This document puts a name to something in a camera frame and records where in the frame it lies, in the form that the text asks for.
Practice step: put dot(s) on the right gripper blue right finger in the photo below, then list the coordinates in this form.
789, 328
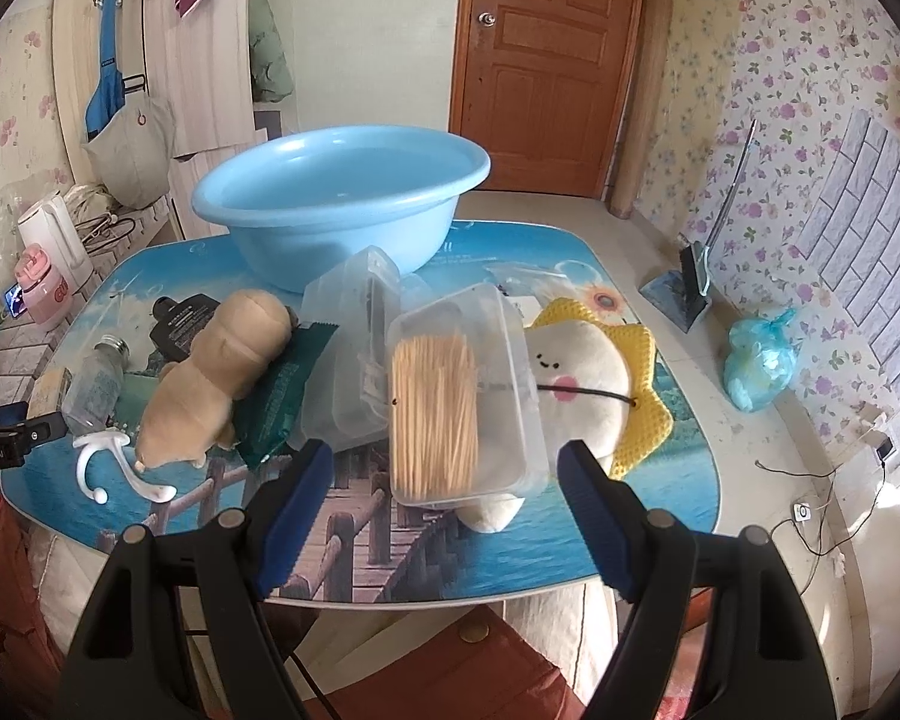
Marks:
605, 512

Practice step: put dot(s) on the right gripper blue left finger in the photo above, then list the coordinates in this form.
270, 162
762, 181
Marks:
286, 508

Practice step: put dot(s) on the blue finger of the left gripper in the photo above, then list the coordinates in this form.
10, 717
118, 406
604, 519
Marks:
13, 414

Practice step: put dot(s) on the clear bottle with metal lid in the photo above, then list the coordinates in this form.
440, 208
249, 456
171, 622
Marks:
91, 398

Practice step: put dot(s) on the dark green snack packet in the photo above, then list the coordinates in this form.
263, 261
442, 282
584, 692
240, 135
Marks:
264, 418

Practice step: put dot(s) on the white plastic hanger hook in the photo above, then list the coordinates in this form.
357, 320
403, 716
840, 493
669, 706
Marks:
115, 445

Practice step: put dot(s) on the clear plastic storage box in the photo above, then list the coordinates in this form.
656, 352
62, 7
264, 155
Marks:
346, 400

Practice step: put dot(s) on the white plush with yellow hood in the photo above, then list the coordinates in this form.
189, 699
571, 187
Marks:
595, 384

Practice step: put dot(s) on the tan plush dog toy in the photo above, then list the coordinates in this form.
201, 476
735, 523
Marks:
191, 408

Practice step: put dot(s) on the clear box of toothpicks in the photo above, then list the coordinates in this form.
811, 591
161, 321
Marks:
464, 407

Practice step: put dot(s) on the black cosmetic tube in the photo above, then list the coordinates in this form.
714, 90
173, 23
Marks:
178, 322

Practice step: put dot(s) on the pink mini appliance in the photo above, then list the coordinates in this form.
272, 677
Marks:
45, 292

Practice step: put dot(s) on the white electric kettle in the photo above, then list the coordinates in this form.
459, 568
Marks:
48, 224

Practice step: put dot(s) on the red cushion seat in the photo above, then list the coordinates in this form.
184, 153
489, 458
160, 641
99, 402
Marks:
429, 664

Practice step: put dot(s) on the light blue trash bag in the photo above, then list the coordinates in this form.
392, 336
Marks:
761, 361

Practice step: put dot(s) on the bag of cotton swabs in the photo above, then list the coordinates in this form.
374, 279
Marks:
525, 281

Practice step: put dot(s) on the grey tote bag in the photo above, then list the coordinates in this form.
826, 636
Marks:
132, 154

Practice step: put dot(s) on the light blue plastic basin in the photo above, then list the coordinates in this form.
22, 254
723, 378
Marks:
297, 206

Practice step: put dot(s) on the white wardrobe cabinet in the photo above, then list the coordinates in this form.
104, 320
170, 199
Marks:
198, 65

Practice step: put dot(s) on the green padded jacket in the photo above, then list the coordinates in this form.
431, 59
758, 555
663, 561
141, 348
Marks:
271, 81

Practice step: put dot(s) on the brown wooden door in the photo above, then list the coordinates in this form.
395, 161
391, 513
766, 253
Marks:
541, 85

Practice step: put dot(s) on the rolled bamboo mat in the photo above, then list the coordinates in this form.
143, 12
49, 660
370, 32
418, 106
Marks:
646, 88

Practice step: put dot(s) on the floor power strip with cables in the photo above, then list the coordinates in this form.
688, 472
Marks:
814, 531

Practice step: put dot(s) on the dustpan with long handle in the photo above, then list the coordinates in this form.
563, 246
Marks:
683, 296

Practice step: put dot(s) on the blue strap bag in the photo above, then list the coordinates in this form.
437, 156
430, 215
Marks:
109, 94

